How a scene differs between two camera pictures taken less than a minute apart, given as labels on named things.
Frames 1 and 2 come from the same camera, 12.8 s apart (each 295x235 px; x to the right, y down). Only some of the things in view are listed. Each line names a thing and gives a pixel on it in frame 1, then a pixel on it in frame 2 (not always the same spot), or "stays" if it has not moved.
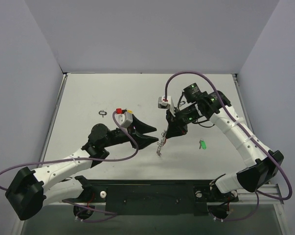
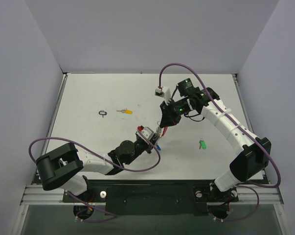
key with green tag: (202, 144) stays
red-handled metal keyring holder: (162, 143) -> (160, 131)
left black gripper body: (132, 132) -> (149, 143)
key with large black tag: (102, 112) stays
